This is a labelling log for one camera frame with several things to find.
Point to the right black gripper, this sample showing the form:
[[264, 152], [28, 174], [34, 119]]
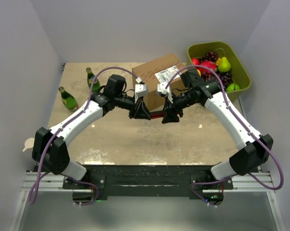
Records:
[[171, 117]]

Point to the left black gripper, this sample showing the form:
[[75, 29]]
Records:
[[140, 110]]

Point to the red black utility knife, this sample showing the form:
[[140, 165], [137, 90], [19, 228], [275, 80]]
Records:
[[157, 114]]

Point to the brown cardboard express box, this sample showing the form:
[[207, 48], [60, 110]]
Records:
[[147, 72]]

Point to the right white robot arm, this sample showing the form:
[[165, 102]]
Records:
[[251, 144]]

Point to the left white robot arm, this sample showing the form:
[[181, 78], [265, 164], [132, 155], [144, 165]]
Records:
[[50, 145]]

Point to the white shipping label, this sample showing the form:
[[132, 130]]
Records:
[[165, 75]]

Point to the far green glass bottle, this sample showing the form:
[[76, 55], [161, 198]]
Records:
[[93, 83]]

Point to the green glass bottle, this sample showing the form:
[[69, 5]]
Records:
[[93, 83], [68, 100]]

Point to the red apple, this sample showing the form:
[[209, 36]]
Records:
[[195, 61]]

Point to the pink dragon fruit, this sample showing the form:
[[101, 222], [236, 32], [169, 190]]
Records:
[[207, 65]]

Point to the lower dark grape bunch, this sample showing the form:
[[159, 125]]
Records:
[[226, 78]]

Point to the dark grape bunch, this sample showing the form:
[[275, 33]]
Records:
[[226, 78], [210, 56]]

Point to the green round fruit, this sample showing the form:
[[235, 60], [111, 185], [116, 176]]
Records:
[[232, 87]]

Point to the near green glass bottle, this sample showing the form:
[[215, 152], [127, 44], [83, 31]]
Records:
[[68, 100]]

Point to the upper dark grape bunch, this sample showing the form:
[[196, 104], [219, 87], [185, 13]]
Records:
[[210, 56]]

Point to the green pear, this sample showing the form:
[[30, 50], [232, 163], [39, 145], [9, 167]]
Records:
[[224, 65]]

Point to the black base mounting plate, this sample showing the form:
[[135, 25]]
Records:
[[194, 182]]

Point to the green plastic fruit bin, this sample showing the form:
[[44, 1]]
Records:
[[239, 74]]

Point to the beige pump dispenser bottle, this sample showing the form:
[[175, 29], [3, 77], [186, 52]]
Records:
[[29, 144]]

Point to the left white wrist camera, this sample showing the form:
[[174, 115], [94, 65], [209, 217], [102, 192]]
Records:
[[140, 90]]

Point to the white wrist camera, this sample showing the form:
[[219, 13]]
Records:
[[164, 91], [140, 90]]

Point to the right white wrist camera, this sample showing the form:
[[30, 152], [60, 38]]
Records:
[[164, 91]]

